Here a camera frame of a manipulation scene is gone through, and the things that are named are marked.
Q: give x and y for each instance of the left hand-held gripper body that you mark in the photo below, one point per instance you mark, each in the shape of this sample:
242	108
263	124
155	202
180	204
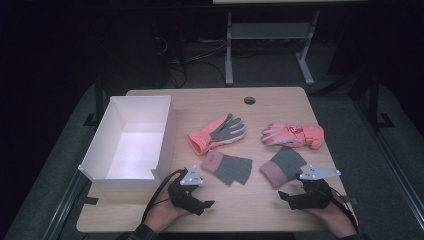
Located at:
183	196

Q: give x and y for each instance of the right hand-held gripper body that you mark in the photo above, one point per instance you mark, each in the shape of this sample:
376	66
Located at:
313	195

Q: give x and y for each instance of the grey knit glove pink cuff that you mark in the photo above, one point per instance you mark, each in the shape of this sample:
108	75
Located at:
283	165
230	168

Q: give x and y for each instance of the pink padded ski glove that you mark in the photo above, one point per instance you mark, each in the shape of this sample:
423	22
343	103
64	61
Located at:
293	135

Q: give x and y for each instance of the white box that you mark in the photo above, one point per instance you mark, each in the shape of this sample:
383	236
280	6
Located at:
136	150

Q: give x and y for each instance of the pink glove with grey palm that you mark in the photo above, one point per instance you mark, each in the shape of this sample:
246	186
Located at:
216	133

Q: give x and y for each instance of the black tape strip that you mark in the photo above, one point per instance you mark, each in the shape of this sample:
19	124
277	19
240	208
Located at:
90	201
351	200

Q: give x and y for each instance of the black stand leg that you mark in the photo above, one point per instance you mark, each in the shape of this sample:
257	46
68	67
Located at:
375	100
98	100

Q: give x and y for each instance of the grey metal stand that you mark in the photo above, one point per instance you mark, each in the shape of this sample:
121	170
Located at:
270	31

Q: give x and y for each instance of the metal floor rail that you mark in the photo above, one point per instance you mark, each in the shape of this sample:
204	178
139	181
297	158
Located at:
393	156
63	206

